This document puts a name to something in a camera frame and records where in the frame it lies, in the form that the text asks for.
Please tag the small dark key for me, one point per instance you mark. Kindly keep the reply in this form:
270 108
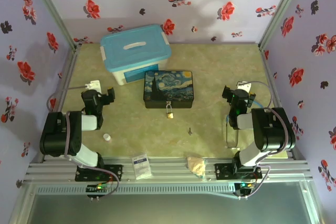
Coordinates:
189 130

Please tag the starry night tin box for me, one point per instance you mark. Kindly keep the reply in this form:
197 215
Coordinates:
168 87

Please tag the brass padlock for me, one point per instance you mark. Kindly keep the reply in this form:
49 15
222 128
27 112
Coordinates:
170 113

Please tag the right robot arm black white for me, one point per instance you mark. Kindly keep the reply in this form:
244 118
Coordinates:
273 129

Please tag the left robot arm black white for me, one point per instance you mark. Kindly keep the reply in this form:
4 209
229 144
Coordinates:
60 134

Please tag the blue lidded plastic storage box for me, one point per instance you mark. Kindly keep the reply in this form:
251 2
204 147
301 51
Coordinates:
135 47

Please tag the white paper packet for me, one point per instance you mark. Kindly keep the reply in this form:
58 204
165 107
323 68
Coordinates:
141 165

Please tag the clear bag of beige snacks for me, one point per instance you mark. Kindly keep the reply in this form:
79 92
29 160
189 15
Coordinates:
196 166

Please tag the right circuit board with lights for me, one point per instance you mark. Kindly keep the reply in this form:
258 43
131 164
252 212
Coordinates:
244 186

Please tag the circuit board with lights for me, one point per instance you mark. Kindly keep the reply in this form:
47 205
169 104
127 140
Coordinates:
244 186
98 187

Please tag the left circuit board with lights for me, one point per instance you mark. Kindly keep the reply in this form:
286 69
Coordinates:
98 187

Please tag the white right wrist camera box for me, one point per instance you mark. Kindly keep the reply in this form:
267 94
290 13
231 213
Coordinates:
244 86

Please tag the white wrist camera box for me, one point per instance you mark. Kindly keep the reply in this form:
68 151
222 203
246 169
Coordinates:
93 85
244 86

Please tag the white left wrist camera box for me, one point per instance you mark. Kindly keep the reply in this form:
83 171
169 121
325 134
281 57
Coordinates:
93 85

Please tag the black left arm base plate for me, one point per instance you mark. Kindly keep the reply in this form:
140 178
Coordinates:
115 171

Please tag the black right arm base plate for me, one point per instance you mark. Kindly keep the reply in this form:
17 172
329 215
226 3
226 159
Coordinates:
223 171

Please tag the aluminium front frame rail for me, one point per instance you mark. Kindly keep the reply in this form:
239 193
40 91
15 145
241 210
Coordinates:
168 171

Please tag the aluminium frame post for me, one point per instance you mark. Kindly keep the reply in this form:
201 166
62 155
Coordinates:
282 9
52 11

